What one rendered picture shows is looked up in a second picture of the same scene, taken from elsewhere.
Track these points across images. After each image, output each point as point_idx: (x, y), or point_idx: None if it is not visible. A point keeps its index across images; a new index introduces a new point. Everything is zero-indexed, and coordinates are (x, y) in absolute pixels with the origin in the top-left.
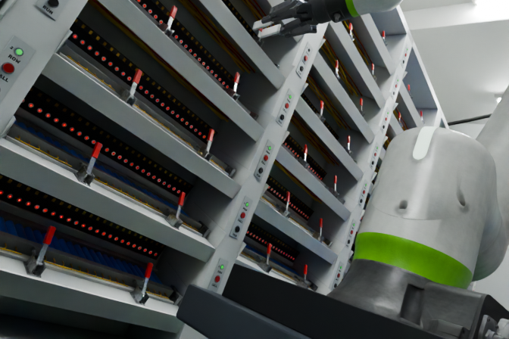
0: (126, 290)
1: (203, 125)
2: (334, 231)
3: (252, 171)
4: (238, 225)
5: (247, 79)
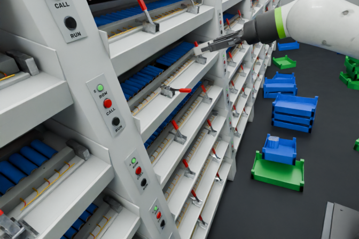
0: (215, 183)
1: None
2: (244, 57)
3: (226, 107)
4: (230, 127)
5: None
